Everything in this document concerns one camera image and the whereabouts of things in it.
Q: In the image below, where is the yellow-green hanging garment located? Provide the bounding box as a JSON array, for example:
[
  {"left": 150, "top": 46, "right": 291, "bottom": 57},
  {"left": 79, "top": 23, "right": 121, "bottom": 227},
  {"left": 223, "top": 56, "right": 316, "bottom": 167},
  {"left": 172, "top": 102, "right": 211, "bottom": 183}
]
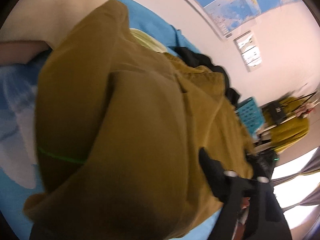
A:
[{"left": 259, "top": 97, "right": 309, "bottom": 154}]

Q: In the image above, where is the olive green dress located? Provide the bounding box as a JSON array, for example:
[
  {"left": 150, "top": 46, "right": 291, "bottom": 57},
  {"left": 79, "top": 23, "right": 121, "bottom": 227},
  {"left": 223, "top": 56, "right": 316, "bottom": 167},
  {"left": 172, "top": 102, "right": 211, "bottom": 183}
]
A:
[{"left": 24, "top": 0, "right": 253, "bottom": 239}]

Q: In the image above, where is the black garment pile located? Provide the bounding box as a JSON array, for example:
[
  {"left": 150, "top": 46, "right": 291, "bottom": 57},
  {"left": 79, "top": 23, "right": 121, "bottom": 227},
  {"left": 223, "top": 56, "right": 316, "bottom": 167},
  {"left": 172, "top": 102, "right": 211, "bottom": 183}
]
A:
[{"left": 174, "top": 47, "right": 240, "bottom": 108}]

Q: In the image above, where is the black shoulder bag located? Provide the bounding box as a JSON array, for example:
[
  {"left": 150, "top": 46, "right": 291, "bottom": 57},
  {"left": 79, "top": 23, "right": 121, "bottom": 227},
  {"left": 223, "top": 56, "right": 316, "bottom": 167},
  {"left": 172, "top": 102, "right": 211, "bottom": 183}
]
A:
[{"left": 266, "top": 91, "right": 317, "bottom": 126}]

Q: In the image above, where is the blue floral bed sheet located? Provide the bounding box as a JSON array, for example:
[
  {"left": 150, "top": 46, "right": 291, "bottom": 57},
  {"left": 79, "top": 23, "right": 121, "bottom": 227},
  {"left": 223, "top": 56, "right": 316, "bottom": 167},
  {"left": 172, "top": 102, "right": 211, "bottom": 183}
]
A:
[{"left": 0, "top": 0, "right": 226, "bottom": 240}]

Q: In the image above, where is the grey window curtain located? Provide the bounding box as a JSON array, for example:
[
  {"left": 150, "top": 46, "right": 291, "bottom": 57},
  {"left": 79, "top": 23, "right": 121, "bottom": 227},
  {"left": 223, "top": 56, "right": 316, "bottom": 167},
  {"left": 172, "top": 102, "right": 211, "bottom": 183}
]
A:
[{"left": 271, "top": 163, "right": 320, "bottom": 213}]

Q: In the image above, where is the white wall socket panel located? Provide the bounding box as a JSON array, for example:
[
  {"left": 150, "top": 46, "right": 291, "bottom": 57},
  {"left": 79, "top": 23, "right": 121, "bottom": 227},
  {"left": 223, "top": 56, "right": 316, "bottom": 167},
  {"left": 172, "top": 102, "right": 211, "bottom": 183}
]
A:
[{"left": 234, "top": 31, "right": 262, "bottom": 72}]

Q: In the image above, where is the pink folded garment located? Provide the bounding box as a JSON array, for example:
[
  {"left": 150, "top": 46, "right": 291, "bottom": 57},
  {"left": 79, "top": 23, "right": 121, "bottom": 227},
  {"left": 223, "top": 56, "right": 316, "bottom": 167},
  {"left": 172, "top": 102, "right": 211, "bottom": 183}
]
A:
[{"left": 0, "top": 41, "right": 50, "bottom": 66}]

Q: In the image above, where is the blue plastic basket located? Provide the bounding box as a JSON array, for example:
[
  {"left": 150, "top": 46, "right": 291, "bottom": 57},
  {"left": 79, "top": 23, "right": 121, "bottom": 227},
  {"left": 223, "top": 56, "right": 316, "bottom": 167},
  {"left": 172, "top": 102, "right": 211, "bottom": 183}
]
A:
[{"left": 236, "top": 97, "right": 265, "bottom": 136}]

